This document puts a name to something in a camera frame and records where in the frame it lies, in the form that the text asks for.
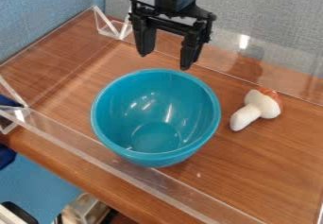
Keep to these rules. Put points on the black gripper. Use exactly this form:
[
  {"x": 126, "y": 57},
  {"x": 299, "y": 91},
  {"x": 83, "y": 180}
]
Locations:
[{"x": 190, "y": 22}]

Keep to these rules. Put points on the blue plastic bowl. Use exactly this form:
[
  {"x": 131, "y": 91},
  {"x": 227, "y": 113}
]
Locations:
[{"x": 155, "y": 116}]

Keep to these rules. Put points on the white toy mushroom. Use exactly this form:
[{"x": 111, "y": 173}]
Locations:
[{"x": 262, "y": 104}]

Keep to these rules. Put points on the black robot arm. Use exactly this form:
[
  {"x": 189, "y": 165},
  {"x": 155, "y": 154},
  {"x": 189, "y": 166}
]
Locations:
[{"x": 179, "y": 17}]

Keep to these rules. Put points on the clear acrylic back barrier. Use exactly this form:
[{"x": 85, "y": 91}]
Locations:
[{"x": 285, "y": 69}]

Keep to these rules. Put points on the clear acrylic barrier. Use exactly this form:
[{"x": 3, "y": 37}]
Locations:
[
  {"x": 285, "y": 69},
  {"x": 142, "y": 192}
]

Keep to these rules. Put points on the clear acrylic front barrier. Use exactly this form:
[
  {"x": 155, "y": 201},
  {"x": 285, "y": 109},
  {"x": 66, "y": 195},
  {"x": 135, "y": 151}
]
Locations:
[{"x": 142, "y": 192}]

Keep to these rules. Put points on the dark blue object left edge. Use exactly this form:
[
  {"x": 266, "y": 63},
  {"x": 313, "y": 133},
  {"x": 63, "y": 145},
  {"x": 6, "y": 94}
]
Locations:
[{"x": 7, "y": 153}]

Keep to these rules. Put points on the black white object bottom left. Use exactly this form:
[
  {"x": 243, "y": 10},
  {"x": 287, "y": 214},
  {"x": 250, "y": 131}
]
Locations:
[{"x": 14, "y": 215}]

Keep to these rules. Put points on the clear acrylic corner bracket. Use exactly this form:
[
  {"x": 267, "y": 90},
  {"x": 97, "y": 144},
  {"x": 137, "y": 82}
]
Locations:
[{"x": 110, "y": 27}]

